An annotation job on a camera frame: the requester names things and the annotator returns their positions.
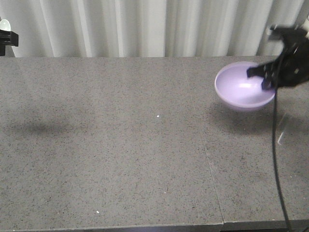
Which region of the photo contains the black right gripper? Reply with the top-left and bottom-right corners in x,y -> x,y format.
246,25 -> 309,90

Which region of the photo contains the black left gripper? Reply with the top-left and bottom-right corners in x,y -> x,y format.
0,30 -> 19,56

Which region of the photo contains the mint green plastic spoon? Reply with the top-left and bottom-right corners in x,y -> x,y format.
0,19 -> 11,31

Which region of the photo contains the purple plastic bowl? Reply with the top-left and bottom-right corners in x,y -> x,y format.
214,61 -> 275,112

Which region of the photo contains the white curtain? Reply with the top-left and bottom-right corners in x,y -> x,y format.
0,0 -> 309,57

